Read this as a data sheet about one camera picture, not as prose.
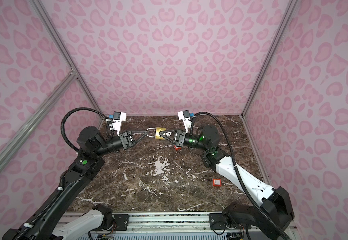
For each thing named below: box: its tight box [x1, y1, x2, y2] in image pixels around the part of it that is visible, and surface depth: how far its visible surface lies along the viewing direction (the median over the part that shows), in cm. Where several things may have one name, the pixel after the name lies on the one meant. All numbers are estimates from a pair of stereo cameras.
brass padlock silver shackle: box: [146, 127, 166, 140], surface depth 60 cm
